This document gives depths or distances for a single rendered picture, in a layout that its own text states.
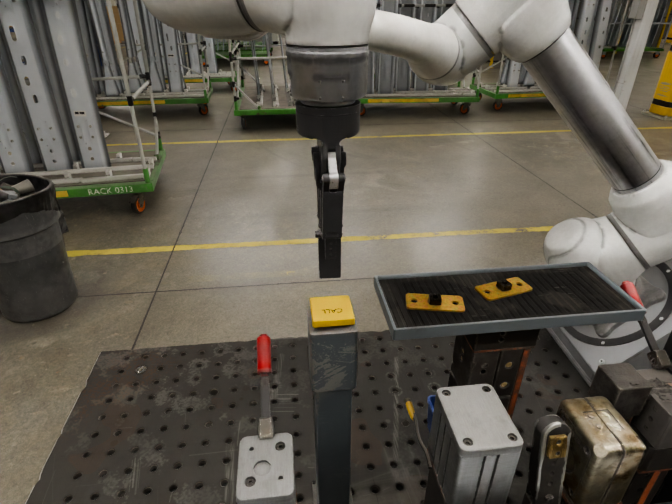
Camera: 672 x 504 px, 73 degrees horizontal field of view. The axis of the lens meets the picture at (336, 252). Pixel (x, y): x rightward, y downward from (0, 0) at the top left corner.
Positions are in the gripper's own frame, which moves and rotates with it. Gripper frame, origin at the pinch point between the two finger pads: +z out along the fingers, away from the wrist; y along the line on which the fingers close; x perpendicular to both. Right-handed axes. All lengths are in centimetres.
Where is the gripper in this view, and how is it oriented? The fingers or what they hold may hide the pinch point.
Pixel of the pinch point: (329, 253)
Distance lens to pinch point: 61.6
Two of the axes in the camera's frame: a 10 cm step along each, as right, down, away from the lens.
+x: 9.9, -0.6, 1.0
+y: 1.1, 4.8, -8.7
